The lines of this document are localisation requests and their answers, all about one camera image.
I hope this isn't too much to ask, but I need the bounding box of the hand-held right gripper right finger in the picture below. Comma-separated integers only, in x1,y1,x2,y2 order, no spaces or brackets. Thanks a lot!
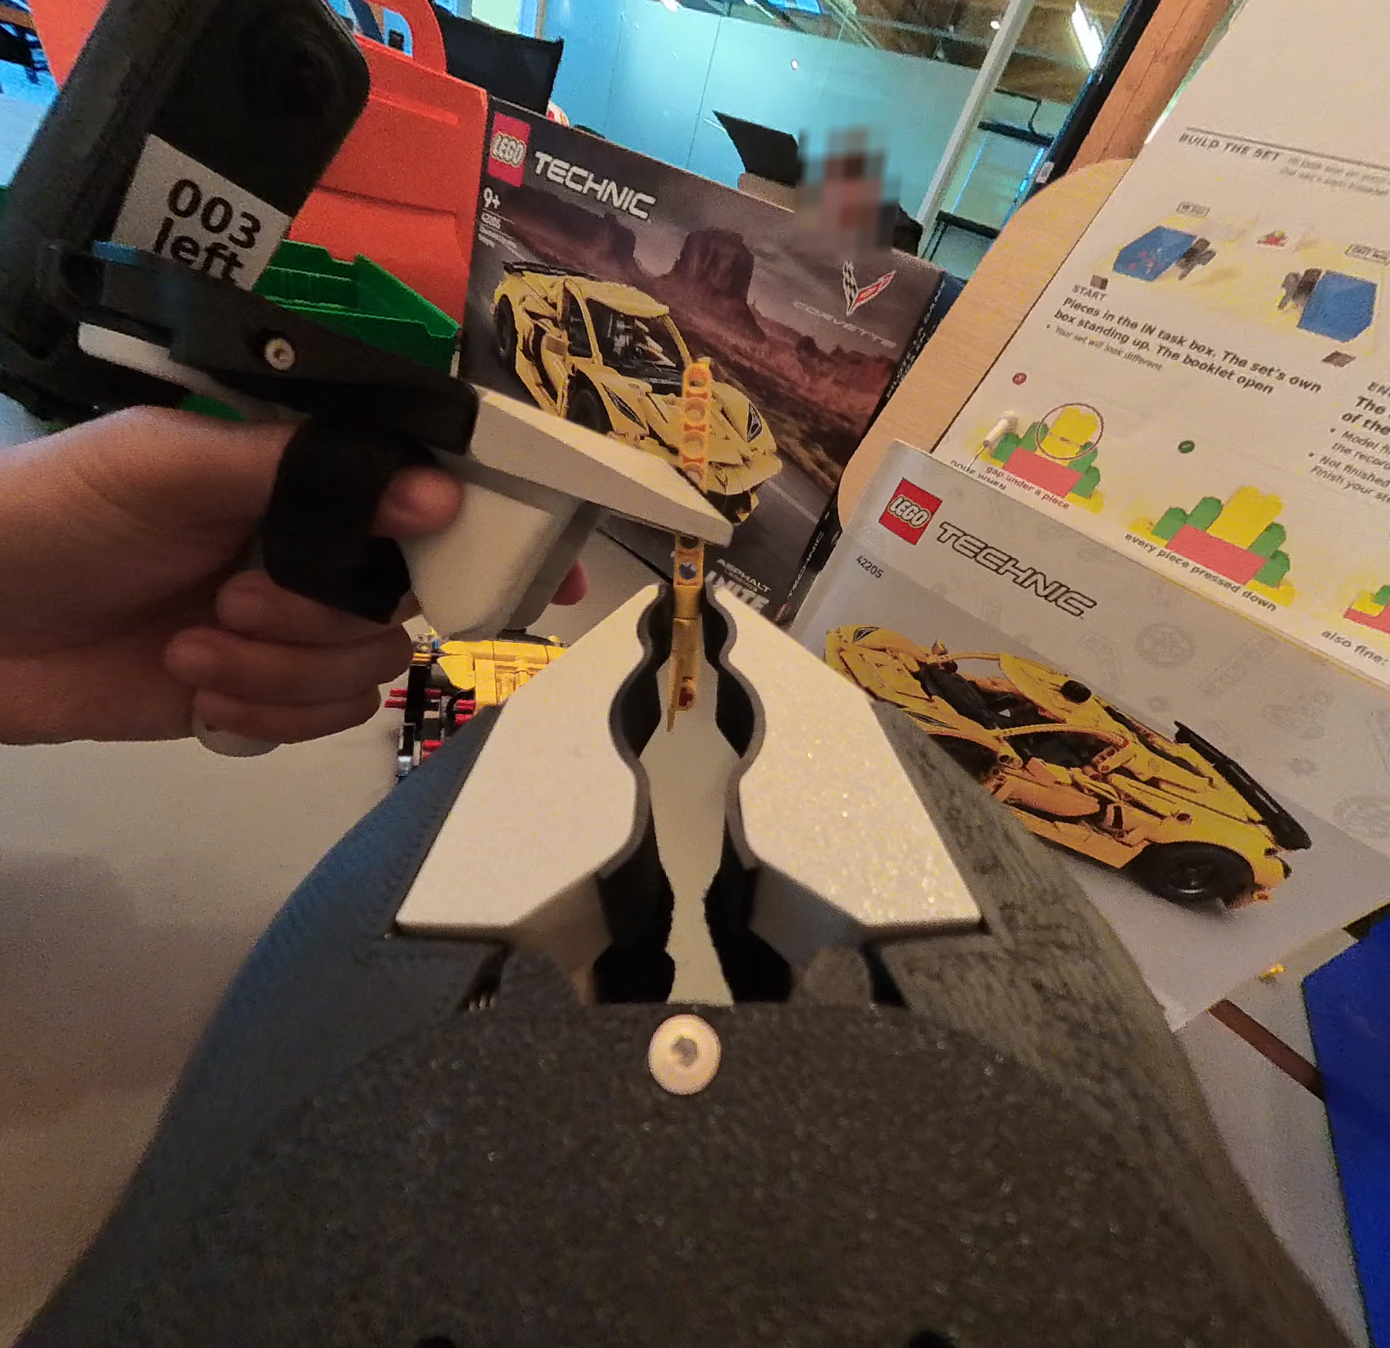
703,586,985,1003

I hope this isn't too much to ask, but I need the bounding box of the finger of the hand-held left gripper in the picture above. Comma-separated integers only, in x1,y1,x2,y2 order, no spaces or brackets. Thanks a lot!
434,384,737,550

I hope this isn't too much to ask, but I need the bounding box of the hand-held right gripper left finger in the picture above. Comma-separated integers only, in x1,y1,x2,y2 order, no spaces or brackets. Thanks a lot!
396,582,678,1003

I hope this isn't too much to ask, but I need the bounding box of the yellow brick beam assembly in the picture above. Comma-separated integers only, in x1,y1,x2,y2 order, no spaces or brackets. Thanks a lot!
665,357,721,733

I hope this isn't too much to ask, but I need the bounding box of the grey desk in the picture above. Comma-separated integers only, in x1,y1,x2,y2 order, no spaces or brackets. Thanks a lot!
0,392,1390,1348

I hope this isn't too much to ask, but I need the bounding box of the person's left hand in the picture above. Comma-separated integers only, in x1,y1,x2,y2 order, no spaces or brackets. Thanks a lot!
0,405,589,746

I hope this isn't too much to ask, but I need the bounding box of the partly built toy car model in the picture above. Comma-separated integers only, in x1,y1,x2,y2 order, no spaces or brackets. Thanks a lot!
386,630,569,776

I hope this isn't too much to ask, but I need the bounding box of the dark toy car box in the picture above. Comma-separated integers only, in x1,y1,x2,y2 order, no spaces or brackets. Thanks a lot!
457,97,947,627

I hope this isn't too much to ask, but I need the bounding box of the dark green plastic tray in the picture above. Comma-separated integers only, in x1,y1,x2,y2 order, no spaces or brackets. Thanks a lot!
179,238,463,421

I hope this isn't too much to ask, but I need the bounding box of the instruction booklet with yellow car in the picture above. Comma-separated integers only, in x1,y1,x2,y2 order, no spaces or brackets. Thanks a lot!
798,440,1390,1029

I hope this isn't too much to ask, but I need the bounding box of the blue storage bin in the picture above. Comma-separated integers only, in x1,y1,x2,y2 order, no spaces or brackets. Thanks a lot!
1300,914,1390,1348

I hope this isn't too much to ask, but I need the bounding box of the instruction poster board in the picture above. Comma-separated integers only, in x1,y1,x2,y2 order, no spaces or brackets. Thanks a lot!
836,0,1390,686

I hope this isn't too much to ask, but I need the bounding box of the red plastic bin with handle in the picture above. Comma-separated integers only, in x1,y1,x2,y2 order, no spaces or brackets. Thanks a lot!
16,0,490,323

